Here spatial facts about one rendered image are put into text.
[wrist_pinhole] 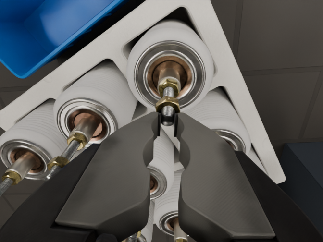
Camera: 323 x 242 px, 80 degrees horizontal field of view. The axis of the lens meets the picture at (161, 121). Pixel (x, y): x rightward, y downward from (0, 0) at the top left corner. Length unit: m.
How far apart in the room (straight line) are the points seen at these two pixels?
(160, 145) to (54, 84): 0.19
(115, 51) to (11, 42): 0.25
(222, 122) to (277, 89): 0.32
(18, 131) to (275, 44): 0.50
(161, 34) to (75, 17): 0.31
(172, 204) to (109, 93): 0.21
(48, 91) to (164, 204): 0.26
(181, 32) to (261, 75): 0.34
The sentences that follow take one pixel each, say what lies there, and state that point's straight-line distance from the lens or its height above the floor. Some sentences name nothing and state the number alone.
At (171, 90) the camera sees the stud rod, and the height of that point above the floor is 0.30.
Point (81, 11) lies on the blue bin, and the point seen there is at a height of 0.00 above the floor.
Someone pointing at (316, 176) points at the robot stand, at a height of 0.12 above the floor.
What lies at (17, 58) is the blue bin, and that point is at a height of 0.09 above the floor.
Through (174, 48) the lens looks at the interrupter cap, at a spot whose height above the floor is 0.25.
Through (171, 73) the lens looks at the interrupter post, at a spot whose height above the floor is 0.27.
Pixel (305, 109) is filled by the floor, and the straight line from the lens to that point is 0.61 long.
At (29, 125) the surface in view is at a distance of 0.33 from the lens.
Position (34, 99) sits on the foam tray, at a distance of 0.37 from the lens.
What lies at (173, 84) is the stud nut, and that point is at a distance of 0.17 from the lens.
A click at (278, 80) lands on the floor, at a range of 0.54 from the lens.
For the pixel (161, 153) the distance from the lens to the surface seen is 0.30.
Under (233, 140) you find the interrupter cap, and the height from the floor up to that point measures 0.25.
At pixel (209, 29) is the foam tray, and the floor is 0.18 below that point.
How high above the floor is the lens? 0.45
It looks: 59 degrees down
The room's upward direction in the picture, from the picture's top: 175 degrees counter-clockwise
